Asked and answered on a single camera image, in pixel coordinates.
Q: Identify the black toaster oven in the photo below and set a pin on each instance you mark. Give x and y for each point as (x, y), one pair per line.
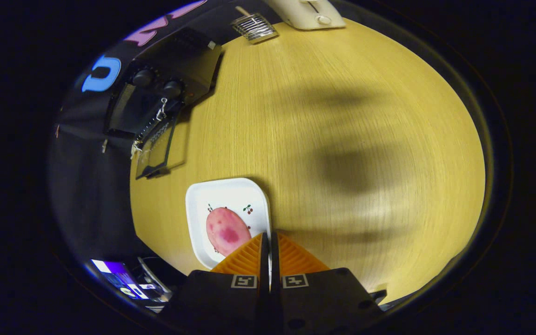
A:
(179, 60)

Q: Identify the wooden stick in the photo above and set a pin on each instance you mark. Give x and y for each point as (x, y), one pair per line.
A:
(242, 10)

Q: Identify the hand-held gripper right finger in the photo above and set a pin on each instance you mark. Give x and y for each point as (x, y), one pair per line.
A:
(324, 307)

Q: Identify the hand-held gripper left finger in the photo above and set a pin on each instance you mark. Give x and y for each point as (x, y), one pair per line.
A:
(221, 307)

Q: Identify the lit screen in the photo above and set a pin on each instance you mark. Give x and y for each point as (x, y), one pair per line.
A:
(119, 274)

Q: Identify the white square plate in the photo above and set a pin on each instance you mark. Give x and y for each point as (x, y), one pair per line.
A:
(231, 193)

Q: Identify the pink sweet potato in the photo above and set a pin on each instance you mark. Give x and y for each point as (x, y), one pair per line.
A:
(226, 230)

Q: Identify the white bread toaster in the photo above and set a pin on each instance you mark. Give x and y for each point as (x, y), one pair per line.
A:
(310, 14)

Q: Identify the silver cloth clip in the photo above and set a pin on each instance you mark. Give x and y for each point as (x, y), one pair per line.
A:
(104, 145)

